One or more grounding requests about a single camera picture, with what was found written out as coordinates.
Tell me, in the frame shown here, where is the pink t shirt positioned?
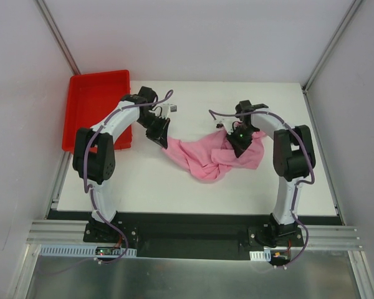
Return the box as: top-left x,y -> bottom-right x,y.
162,130 -> 266,183

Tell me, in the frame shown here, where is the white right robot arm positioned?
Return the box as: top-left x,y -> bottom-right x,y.
226,100 -> 316,248

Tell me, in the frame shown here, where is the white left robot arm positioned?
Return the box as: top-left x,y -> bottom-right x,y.
72,86 -> 173,243

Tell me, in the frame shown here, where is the red plastic bin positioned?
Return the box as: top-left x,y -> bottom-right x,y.
62,70 -> 130,153

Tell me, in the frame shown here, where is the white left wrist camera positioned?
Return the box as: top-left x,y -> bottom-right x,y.
156,103 -> 178,119

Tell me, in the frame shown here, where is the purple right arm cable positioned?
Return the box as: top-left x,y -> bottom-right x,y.
208,108 -> 315,271

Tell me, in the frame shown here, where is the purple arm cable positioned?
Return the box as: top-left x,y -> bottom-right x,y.
208,108 -> 315,271
82,89 -> 175,265

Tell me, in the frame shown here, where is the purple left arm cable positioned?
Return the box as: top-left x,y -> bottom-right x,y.
82,89 -> 175,265

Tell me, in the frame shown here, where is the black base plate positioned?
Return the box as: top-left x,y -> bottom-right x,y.
83,212 -> 304,260

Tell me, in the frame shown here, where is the right white cable duct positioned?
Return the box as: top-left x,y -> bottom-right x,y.
249,250 -> 271,262

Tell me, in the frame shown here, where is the white cable duct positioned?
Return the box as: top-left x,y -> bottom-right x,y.
249,250 -> 271,262
39,245 -> 137,259

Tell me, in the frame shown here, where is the left aluminium corner post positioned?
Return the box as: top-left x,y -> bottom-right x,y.
34,0 -> 81,75

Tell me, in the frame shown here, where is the left white cable duct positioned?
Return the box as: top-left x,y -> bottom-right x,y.
39,245 -> 137,259

